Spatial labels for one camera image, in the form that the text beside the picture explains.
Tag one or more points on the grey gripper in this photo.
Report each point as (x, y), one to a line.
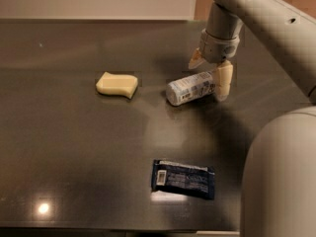
(217, 48)

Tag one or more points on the yellow sponge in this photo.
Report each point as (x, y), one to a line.
(117, 85)

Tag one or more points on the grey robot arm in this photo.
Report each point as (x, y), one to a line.
(278, 194)

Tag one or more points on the clear plastic water bottle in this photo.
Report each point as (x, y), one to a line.
(190, 88)

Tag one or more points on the dark blue snack wrapper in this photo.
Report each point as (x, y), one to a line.
(183, 179)

